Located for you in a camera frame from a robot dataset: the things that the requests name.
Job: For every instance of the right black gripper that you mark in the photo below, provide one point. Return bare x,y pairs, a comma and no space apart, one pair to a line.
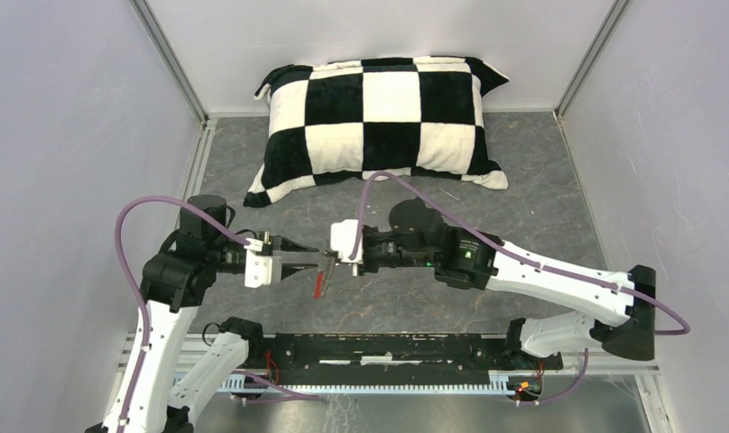
365,265

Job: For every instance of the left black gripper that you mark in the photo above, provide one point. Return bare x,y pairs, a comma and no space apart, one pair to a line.
273,241

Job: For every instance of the metal keyring with red handle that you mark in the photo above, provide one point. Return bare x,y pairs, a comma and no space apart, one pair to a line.
325,274

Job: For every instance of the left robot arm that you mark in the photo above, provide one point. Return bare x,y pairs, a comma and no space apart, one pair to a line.
173,286

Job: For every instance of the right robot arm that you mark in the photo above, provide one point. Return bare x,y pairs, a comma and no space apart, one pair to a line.
612,311

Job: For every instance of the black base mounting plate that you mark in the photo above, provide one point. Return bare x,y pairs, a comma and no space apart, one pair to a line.
390,359

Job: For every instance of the black white checkered pillow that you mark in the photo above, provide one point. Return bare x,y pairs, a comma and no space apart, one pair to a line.
410,116

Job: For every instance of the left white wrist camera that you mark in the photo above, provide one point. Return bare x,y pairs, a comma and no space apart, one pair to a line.
262,267

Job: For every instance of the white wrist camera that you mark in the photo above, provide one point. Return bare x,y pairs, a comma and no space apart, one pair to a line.
346,241
262,267

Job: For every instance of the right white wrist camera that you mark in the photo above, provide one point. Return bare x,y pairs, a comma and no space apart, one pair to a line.
346,241

